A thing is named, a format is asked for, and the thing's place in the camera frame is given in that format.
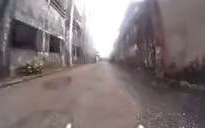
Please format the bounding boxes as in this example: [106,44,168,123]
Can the grey-brown worn asphalt road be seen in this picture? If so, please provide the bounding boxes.
[0,60,205,128]

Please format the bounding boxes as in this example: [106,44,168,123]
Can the small green bush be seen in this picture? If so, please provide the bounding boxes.
[21,61,44,77]

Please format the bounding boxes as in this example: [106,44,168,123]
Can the grey derelict concrete building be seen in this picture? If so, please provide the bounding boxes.
[0,0,101,84]

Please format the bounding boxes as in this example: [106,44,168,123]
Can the raised kerb strip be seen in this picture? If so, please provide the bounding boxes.
[0,63,88,90]

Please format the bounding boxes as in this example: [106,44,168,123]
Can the weathered grey concrete wall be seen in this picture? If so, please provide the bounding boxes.
[109,0,205,89]

